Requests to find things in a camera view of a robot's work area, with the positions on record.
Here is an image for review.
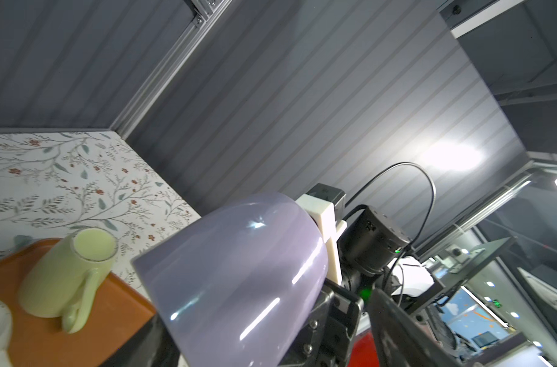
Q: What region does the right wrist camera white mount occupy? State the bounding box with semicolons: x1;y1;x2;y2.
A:
296;183;347;285

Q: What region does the purple lavender mug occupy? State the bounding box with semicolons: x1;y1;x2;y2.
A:
132;193;328;366

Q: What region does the light green mug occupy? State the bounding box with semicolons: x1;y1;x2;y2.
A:
18;228;119;334

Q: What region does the orange plastic tray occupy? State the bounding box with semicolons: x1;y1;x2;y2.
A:
0;237;158;367

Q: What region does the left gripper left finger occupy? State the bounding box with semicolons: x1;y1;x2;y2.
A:
100;314;180;367

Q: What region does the red mug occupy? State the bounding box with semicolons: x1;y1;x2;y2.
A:
348;332;380;367

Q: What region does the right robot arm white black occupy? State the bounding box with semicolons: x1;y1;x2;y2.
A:
280;205;455;366

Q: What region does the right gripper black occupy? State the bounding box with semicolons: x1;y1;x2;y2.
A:
279;279;364;367

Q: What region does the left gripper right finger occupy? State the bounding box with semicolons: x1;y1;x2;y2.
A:
366;289;460;367

